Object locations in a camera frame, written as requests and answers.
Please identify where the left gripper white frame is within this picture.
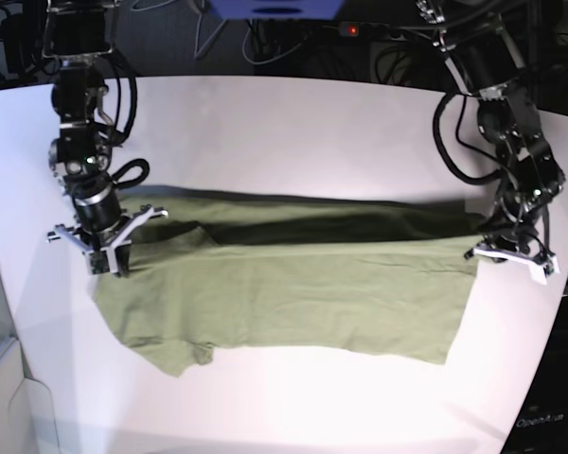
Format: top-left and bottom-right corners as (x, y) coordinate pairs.
(463, 227), (559, 285)

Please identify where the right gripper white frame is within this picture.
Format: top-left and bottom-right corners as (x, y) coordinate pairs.
(46, 186), (169, 277)

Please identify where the green T-shirt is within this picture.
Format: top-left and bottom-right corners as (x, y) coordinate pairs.
(93, 186), (482, 376)

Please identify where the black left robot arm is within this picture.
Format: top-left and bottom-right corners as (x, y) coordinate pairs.
(417, 1), (566, 284)

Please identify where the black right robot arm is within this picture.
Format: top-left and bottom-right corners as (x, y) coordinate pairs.
(43, 1), (167, 277)

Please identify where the black OpenArm labelled box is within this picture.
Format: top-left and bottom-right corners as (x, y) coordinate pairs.
(502, 286), (568, 453)

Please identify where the white bin at left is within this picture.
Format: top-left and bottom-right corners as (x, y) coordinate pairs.
(0, 337), (61, 453)

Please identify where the blue box overhead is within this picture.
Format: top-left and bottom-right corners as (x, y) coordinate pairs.
(209, 0), (344, 20)

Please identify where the black power strip red light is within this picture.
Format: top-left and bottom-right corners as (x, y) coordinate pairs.
(337, 21), (375, 39)

